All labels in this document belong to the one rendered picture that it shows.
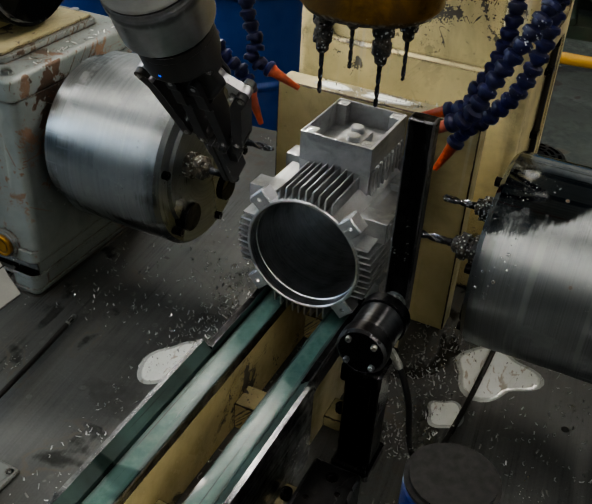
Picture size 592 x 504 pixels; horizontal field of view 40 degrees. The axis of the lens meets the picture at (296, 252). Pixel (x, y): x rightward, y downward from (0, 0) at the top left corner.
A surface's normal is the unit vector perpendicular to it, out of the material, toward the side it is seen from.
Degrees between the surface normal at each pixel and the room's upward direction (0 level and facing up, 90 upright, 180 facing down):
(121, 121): 47
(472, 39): 90
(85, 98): 39
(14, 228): 89
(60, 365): 0
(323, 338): 0
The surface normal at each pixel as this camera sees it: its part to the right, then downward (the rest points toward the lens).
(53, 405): 0.05, -0.82
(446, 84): -0.44, 0.49
